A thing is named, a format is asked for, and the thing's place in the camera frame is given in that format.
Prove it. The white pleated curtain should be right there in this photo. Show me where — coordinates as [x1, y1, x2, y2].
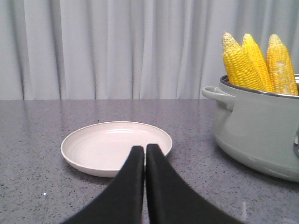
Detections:
[0, 0, 299, 99]

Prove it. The green electric cooking pot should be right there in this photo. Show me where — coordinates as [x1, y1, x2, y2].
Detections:
[202, 76, 299, 182]

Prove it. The white round plate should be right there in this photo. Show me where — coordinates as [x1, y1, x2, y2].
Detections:
[60, 121, 172, 178]

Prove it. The pale yellow corn cob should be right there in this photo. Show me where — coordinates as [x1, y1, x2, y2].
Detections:
[266, 34, 299, 96]

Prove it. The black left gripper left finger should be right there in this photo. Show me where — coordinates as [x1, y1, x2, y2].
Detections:
[64, 146, 144, 224]

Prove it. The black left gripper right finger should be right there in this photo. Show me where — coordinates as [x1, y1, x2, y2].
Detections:
[145, 144, 240, 224]

